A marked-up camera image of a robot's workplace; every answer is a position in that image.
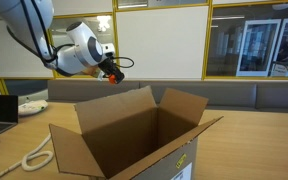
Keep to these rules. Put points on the orange measuring tape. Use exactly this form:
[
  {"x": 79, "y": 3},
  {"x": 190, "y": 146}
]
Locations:
[{"x": 112, "y": 79}]

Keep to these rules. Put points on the black laptop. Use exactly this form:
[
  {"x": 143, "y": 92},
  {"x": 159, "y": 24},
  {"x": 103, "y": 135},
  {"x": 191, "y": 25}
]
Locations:
[{"x": 0, "y": 108}]

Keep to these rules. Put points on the brown cardboard shipping box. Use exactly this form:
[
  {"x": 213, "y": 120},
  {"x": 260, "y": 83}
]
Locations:
[{"x": 117, "y": 140}]

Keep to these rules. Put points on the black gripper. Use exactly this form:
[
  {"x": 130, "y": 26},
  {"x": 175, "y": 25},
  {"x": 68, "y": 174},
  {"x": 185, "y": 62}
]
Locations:
[{"x": 108, "y": 65}]

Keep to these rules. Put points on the white plastic device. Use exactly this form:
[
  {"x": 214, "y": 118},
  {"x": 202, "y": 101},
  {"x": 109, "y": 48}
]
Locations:
[{"x": 32, "y": 107}]

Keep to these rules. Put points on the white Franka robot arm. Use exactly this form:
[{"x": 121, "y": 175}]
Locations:
[{"x": 80, "y": 50}]

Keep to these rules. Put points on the grey upholstered bench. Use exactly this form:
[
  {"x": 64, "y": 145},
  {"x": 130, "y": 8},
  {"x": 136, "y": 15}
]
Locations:
[{"x": 250, "y": 95}]

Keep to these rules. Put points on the white framed glass panel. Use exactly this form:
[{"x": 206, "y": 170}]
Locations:
[
  {"x": 257, "y": 46},
  {"x": 284, "y": 26}
]

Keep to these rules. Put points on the yellow window frame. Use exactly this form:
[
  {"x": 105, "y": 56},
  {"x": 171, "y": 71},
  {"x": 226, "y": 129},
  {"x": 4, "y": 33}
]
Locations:
[{"x": 207, "y": 40}]

